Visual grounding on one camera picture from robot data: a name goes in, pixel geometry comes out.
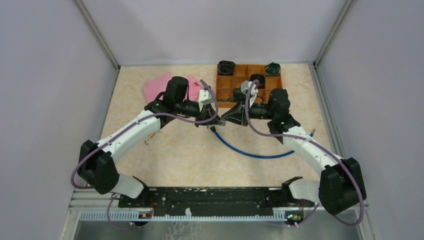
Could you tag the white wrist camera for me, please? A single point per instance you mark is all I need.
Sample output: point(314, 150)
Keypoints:
point(249, 89)
point(204, 98)

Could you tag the brass padlock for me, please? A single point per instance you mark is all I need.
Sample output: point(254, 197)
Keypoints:
point(150, 138)

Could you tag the grey slotted cable duct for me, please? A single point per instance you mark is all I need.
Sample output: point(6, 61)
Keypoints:
point(277, 215)

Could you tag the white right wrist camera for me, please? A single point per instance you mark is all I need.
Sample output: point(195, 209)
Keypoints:
point(249, 89)

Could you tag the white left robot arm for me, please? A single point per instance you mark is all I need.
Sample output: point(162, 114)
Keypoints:
point(97, 160)

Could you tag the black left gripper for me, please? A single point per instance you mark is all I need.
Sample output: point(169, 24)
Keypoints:
point(208, 116)

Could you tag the grey combination lock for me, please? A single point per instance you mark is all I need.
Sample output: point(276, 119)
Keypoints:
point(221, 123)

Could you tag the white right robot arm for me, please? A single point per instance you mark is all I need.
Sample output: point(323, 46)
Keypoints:
point(340, 185)

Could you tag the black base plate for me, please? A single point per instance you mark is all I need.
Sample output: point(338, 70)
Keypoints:
point(214, 201)

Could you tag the wooden compartment tray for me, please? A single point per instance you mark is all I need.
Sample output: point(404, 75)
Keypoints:
point(241, 73)

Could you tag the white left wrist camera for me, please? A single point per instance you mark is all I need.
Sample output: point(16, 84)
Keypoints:
point(204, 98)

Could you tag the pink cloth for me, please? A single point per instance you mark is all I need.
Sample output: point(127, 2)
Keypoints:
point(152, 88)

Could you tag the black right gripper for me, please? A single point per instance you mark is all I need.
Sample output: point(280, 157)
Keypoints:
point(236, 115)

